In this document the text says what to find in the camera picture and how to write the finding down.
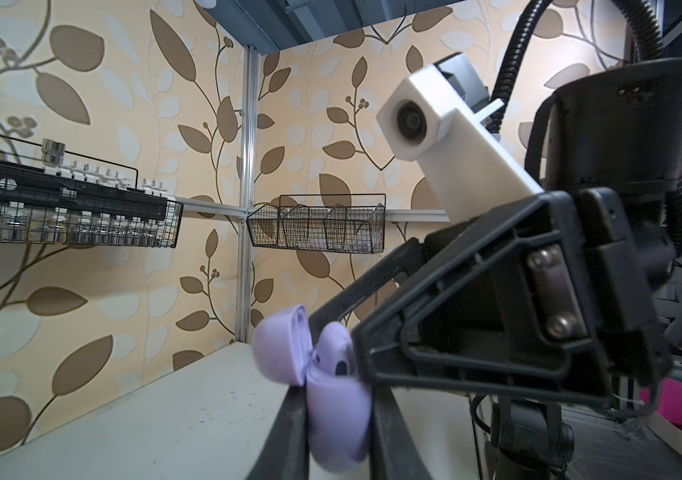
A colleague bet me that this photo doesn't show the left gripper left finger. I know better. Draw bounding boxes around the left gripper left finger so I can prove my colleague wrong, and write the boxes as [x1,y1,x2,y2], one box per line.
[247,386,310,480]

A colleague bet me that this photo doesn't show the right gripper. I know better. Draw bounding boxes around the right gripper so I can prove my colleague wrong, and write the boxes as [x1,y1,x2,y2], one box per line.
[309,188,674,404]

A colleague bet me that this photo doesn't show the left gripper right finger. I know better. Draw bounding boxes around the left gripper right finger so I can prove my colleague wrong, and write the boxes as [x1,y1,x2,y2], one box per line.
[369,387,432,480]

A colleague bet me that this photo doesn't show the purple round earbud case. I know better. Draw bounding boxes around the purple round earbud case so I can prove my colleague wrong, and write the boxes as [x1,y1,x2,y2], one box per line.
[253,304,373,474]

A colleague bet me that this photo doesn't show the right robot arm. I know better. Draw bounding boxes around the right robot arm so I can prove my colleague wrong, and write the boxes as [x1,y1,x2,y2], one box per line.
[309,1,682,405]

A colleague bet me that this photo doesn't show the black tool in basket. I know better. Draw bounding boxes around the black tool in basket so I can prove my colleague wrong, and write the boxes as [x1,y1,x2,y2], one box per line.
[0,161,169,221]

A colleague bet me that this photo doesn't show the right wall wire basket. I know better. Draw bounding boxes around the right wall wire basket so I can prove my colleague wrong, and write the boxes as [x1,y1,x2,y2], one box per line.
[247,193,387,255]

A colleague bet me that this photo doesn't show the wall wire basket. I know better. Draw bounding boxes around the wall wire basket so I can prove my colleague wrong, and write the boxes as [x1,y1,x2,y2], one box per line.
[0,119,185,250]
[247,193,387,255]

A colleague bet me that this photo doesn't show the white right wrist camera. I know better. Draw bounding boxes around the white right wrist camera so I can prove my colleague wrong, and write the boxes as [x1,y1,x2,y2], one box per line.
[377,53,543,223]

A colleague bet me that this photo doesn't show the back wall wire basket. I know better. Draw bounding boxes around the back wall wire basket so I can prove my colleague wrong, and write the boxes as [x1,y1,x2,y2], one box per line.
[0,119,185,250]

